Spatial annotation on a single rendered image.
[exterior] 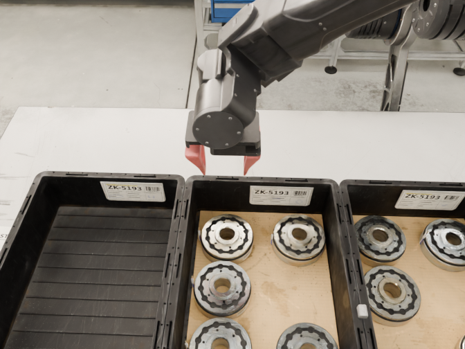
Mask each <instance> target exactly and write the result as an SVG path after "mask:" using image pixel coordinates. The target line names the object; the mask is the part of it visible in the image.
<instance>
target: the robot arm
mask: <svg viewBox="0 0 465 349"><path fill-rule="evenodd" d="M416 1H418V0H256V1H254V2H252V3H249V4H247V5H246V6H244V7H243V8H242V9H241V10H240V11H239V12H238V13H237V14H236V15H235V16H234V17H233V18H232V19H231V20H230V21H229V22H228V23H227V24H225V25H224V26H223V27H222V28H221V29H220V30H219V34H218V44H217V49H212V50H209V51H205V53H203V54H201V55H200V56H199V58H198V60H197V68H198V77H199V88H198V90H197V95H196V101H195V107H194V110H192V111H189V114H188V122H187V127H186V133H185V157H186V159H187V160H188V161H190V162H191V163H193V164H194V165H195V166H196V167H198V169H200V171H201V172H202V174H203V175H206V154H205V146H206V147H208V148H210V153H211V155H214V156H244V176H245V175H246V174H247V172H248V170H249V168H250V167H251V166H253V165H254V164H255V163H256V162H257V161H258V160H260V157H261V132H260V126H259V112H258V111H256V104H257V97H258V95H260V94H261V93H262V88H261V85H262V86H263V87H264V88H266V87H267V86H269V85H270V84H271V83H272V82H274V81H275V80H277V81H278V82H280V81H281V80H283V79H284V78H285V77H286V76H288V75H289V74H290V73H292V72H293V71H294V70H295V69H298V68H300V67H301V66H302V63H303V60H304V59H305V58H308V57H310V56H312V55H315V54H317V53H319V52H320V50H321V49H322V48H324V47H325V46H326V45H328V44H329V43H331V42H332V41H334V40H335V39H337V38H339V37H340V36H342V35H344V34H345V33H348V32H349V31H351V30H353V29H356V28H358V27H360V26H363V25H365V24H367V23H370V22H371V21H374V20H376V19H378V18H380V17H383V16H385V15H387V14H390V13H391V12H394V11H396V10H398V9H400V8H403V7H405V6H408V5H410V4H411V3H414V2H416Z"/></svg>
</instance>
